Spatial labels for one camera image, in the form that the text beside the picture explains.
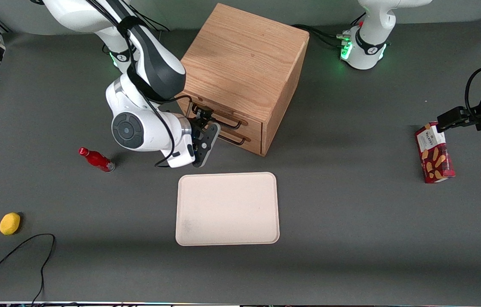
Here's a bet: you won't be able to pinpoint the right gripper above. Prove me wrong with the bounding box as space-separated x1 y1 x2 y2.
166 106 216 168

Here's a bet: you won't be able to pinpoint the black metal drawer handle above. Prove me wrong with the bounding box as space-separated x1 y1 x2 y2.
217 127 252 146
191 104 249 130

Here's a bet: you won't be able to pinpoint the wooden drawer with worn handle plate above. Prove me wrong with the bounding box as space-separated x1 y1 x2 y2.
179 96 264 138

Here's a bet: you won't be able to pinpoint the oak wooden drawer cabinet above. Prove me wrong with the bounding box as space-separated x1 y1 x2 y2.
179 3 310 157

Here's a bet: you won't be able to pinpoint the red tartan shortbread box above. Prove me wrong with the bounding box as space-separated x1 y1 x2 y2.
414 122 455 184

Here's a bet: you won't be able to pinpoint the cream plastic tray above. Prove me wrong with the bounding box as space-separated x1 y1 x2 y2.
175 172 280 246

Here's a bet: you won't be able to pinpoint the red soda bottle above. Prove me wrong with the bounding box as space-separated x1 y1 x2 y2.
78 147 116 173

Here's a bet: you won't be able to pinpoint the yellow lemon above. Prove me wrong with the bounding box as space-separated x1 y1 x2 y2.
0 212 21 235

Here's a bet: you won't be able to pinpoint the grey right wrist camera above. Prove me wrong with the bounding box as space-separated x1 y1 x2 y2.
193 123 221 168

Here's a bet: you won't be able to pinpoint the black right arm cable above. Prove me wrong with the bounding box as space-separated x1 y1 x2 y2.
87 0 194 168

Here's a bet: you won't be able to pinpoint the black right base cables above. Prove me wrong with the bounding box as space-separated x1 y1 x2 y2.
132 8 171 34

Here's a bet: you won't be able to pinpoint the black base cables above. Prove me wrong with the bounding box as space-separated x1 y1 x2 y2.
292 13 367 49
132 8 171 34

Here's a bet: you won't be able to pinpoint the black left base cables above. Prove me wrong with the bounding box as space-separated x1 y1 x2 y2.
292 13 367 49

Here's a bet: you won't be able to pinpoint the thin black table cable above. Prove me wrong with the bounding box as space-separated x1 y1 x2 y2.
0 233 56 305

